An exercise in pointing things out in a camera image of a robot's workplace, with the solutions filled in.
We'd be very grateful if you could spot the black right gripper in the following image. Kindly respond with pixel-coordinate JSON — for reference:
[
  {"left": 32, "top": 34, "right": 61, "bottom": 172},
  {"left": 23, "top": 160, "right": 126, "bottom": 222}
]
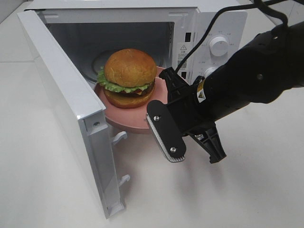
[{"left": 159, "top": 67, "right": 226, "bottom": 163}]

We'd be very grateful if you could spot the pink plate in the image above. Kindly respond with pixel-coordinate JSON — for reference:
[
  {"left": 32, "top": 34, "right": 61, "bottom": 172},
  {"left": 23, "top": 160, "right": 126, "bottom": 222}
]
[{"left": 94, "top": 76, "right": 168, "bottom": 134}]

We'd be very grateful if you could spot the burger with lettuce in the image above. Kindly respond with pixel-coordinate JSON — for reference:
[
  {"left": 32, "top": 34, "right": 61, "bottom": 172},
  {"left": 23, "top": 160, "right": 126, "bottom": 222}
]
[{"left": 97, "top": 48, "right": 157, "bottom": 108}]

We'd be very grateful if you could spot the white microwave door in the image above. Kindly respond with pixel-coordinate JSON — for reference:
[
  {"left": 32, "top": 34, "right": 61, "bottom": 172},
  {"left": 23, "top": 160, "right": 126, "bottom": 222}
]
[{"left": 18, "top": 10, "right": 130, "bottom": 218}]

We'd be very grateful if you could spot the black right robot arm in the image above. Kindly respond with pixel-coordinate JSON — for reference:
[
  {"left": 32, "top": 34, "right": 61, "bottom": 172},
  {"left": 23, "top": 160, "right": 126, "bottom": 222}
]
[{"left": 159, "top": 23, "right": 304, "bottom": 163}]

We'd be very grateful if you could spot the white lower microwave knob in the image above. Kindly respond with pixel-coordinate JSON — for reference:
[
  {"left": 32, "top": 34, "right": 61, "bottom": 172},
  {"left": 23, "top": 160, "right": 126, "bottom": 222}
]
[{"left": 204, "top": 67, "right": 217, "bottom": 77}]

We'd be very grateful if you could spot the white microwave knob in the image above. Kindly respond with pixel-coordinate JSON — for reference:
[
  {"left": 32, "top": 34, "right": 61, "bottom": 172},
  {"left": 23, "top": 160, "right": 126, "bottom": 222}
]
[
  {"left": 204, "top": 67, "right": 217, "bottom": 77},
  {"left": 209, "top": 35, "right": 229, "bottom": 57}
]

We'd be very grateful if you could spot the white warning label sticker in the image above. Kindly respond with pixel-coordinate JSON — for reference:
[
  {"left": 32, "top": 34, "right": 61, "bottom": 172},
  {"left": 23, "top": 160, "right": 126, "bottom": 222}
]
[{"left": 176, "top": 42, "right": 192, "bottom": 66}]

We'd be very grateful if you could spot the white upper microwave knob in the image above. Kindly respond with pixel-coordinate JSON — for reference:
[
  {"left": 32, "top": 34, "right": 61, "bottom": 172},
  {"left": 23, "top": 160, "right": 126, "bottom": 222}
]
[{"left": 209, "top": 35, "right": 229, "bottom": 57}]

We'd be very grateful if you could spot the glass microwave turntable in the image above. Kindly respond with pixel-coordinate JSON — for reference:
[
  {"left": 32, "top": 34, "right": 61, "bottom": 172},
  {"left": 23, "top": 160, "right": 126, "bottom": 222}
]
[{"left": 79, "top": 47, "right": 168, "bottom": 88}]

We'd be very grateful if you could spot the black camera cable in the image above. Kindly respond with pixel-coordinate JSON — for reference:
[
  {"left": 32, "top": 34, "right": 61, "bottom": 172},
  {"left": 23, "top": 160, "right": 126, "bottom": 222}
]
[{"left": 174, "top": 0, "right": 292, "bottom": 72}]

